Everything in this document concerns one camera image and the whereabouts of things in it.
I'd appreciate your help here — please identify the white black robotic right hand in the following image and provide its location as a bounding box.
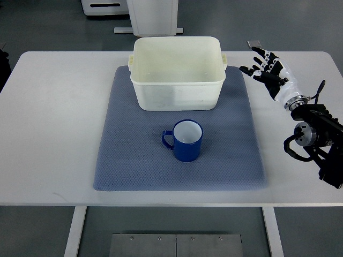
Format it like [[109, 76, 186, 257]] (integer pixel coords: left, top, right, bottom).
[[239, 47, 308, 111]]

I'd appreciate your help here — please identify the blue mug white inside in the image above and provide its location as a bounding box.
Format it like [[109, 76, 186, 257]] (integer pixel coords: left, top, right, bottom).
[[161, 119, 203, 162]]

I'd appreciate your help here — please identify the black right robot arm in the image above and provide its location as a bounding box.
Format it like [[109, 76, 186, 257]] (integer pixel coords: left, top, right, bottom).
[[284, 80, 342, 189]]

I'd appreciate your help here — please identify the cream plastic storage box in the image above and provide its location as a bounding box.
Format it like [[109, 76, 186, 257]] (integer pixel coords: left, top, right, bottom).
[[128, 36, 227, 111]]

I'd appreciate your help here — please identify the small grey floor socket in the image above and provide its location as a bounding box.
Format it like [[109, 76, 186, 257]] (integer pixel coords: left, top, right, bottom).
[[247, 40, 262, 49]]

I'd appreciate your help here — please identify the white cabinet with base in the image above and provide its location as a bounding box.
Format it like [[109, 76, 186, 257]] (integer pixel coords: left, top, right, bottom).
[[114, 0, 184, 37]]

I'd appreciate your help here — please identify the right white table leg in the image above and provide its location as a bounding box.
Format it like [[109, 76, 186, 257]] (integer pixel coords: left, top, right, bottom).
[[262, 207, 284, 257]]

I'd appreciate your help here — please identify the white table leg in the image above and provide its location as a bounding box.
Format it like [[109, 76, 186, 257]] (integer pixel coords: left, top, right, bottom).
[[64, 206, 87, 257], [262, 207, 284, 257]]

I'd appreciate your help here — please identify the blue textured table mat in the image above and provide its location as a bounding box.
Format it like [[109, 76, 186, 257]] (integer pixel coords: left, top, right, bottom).
[[93, 66, 267, 191]]

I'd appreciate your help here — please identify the white appliance with dark slot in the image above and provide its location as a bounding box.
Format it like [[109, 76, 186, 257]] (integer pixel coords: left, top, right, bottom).
[[81, 0, 129, 16]]

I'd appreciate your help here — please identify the grey metal floor plate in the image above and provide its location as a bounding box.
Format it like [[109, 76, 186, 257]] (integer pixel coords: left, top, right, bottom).
[[109, 233, 243, 257]]

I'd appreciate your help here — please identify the left white table leg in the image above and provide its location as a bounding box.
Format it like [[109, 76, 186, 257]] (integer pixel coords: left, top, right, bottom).
[[64, 206, 87, 257]]

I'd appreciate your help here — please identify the dark object at left edge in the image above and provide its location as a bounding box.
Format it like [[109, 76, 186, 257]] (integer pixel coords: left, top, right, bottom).
[[0, 49, 12, 91]]

